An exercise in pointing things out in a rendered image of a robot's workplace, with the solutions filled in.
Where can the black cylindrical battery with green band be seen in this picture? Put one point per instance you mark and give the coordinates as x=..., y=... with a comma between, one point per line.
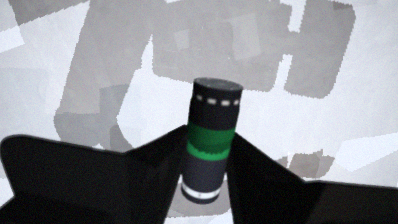
x=212, y=120

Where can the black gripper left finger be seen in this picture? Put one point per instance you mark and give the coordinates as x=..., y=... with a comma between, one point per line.
x=135, y=187

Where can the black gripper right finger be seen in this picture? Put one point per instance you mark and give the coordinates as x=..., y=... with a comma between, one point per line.
x=261, y=191

